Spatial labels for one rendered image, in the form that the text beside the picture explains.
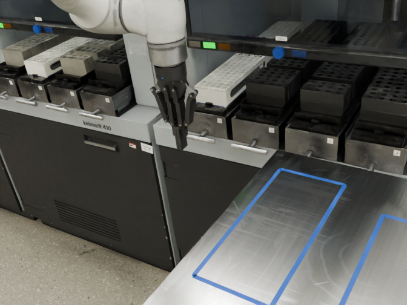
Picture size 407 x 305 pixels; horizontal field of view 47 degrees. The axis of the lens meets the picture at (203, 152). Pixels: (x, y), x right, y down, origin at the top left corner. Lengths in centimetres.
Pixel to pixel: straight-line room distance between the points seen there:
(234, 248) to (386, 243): 25
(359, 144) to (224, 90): 38
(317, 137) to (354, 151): 9
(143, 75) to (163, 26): 46
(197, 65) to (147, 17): 37
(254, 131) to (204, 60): 30
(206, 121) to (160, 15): 38
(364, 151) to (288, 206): 31
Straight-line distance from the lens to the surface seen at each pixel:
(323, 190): 96
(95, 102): 155
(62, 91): 164
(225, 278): 79
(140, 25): 107
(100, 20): 109
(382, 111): 118
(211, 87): 130
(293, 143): 121
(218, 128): 129
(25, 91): 179
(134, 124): 148
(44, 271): 215
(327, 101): 121
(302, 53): 117
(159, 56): 108
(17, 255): 228
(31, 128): 189
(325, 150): 119
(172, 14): 104
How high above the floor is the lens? 140
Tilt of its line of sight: 32 degrees down
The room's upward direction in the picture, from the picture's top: 7 degrees counter-clockwise
